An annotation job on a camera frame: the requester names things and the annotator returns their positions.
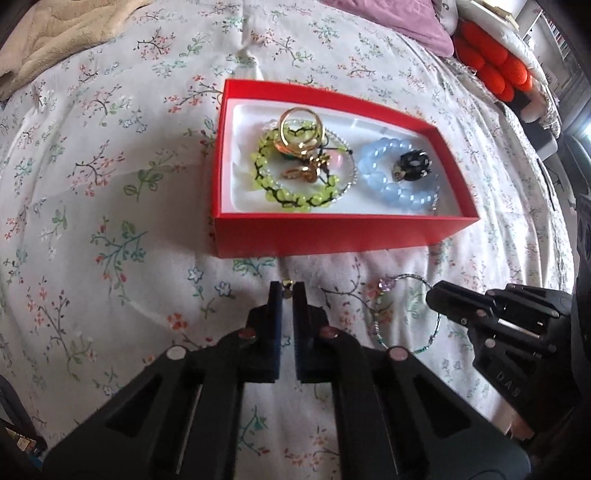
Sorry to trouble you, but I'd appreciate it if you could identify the blue bead bracelet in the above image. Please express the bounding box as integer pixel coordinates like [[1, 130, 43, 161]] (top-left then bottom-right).
[[358, 137, 440, 213]]

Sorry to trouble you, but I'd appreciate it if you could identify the floral bedspread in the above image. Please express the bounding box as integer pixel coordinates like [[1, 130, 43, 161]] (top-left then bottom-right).
[[0, 0, 578, 480]]

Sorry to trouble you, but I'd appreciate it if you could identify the green bead bracelet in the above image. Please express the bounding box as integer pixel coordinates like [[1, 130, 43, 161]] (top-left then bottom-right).
[[249, 121, 345, 211]]

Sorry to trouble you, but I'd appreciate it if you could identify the silver bead bracelet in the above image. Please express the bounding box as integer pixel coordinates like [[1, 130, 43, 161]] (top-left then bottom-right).
[[256, 119, 361, 201]]

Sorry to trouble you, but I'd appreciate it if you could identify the orange-red knotted cushion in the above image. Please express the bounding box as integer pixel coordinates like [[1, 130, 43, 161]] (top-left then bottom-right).
[[452, 21, 534, 103]]

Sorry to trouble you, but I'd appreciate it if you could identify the white patterned pillow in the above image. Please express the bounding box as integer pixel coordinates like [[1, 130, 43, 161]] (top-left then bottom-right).
[[431, 0, 463, 36]]

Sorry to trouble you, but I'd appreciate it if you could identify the stack of books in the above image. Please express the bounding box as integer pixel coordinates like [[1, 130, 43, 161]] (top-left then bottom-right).
[[480, 0, 519, 24]]

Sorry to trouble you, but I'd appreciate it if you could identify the beige fleece blanket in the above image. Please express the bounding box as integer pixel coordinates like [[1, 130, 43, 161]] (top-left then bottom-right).
[[0, 0, 154, 100]]

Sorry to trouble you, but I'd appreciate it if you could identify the thin multicolour bead bracelet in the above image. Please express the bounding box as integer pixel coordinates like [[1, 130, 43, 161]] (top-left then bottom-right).
[[365, 274, 444, 354]]

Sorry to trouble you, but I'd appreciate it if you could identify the white quilted cushion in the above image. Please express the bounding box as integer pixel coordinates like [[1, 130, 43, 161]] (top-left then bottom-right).
[[457, 0, 542, 71]]

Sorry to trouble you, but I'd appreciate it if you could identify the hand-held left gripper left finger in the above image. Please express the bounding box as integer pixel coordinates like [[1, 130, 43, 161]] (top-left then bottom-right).
[[44, 281, 284, 480]]

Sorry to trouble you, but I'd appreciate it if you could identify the gold ring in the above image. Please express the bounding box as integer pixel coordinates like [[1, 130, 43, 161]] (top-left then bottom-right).
[[276, 107, 324, 157]]

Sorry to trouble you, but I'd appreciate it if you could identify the purple quilted pillow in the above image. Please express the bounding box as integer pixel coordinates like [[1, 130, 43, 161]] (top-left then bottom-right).
[[318, 0, 456, 57]]

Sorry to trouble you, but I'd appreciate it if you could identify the red jewelry box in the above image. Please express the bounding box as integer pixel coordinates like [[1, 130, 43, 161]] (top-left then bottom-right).
[[210, 78, 481, 258]]

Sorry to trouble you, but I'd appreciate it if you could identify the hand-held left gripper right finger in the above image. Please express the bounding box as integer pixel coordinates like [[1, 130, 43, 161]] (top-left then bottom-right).
[[292, 281, 530, 480]]

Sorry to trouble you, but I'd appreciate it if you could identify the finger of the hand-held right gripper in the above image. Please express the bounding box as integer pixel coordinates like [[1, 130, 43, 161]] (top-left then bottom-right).
[[431, 280, 574, 325], [426, 292, 572, 354]]

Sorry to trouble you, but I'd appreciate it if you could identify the black bead ornament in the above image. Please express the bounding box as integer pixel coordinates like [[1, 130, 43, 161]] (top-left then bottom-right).
[[392, 148, 433, 182]]

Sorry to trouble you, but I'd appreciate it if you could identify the white bookshelf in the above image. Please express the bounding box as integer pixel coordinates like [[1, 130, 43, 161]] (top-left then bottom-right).
[[525, 7, 575, 90]]

